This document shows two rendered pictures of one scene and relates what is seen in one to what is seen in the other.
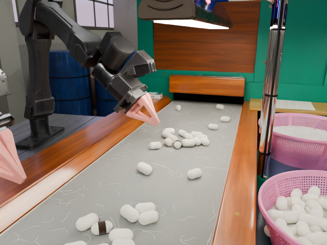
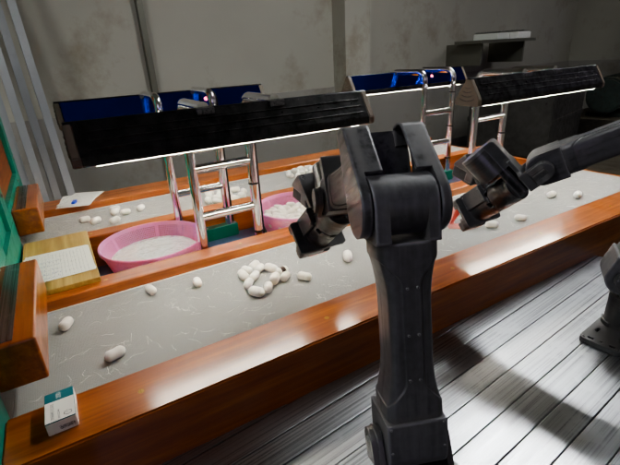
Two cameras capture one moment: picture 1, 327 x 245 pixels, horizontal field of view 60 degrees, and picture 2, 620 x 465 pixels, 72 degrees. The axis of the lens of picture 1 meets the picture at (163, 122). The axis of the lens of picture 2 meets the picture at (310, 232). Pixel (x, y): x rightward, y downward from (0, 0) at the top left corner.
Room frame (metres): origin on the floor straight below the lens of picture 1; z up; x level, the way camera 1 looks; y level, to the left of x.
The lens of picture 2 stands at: (1.26, 0.59, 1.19)
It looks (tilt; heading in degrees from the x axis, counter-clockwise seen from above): 23 degrees down; 223
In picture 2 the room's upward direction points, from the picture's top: 3 degrees counter-clockwise
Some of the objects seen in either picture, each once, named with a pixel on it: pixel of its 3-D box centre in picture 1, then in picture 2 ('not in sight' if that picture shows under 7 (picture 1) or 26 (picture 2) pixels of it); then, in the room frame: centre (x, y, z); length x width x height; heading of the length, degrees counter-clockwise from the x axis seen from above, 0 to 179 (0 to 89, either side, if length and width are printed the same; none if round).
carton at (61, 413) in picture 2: (154, 95); (61, 410); (1.17, 0.04, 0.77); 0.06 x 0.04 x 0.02; 72
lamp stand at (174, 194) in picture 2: not in sight; (188, 165); (0.56, -0.55, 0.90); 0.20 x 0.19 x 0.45; 162
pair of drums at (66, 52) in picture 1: (93, 84); not in sight; (3.53, 0.88, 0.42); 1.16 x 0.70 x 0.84; 77
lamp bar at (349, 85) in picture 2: not in sight; (409, 79); (-0.39, -0.33, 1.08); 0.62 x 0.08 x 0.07; 162
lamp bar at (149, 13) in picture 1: (205, 9); (239, 122); (0.71, -0.10, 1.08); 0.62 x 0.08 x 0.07; 162
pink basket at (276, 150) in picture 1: (304, 140); (156, 255); (0.78, -0.42, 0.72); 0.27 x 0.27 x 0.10
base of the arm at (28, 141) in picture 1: (40, 127); not in sight; (0.95, 0.43, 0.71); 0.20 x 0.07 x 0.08; 168
